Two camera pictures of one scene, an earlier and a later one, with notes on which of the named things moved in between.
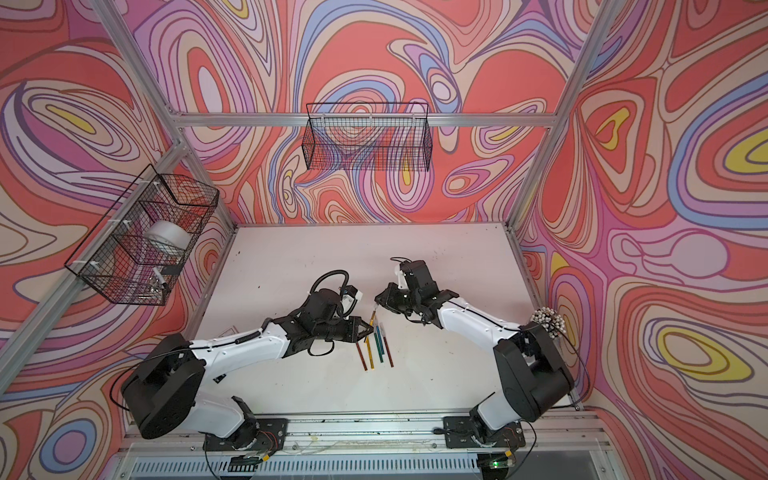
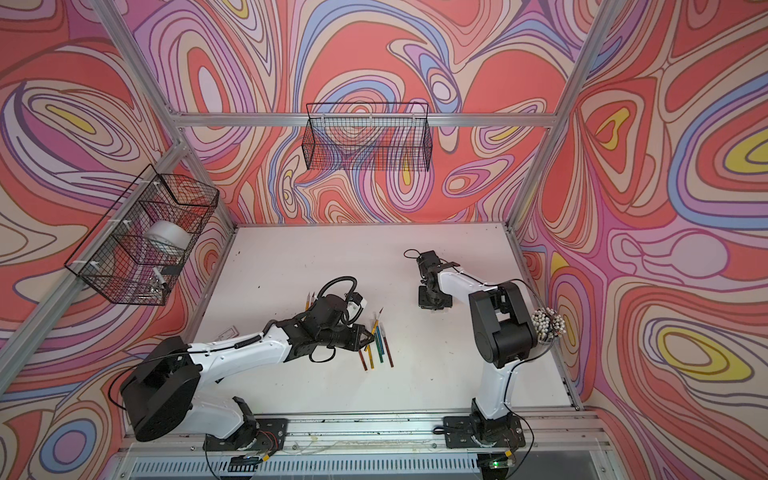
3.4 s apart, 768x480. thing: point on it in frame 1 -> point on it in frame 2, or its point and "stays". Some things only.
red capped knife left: [362, 357] stays
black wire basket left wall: [140, 244] stays
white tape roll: [170, 233] stays
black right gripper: [387, 298] -> [425, 303]
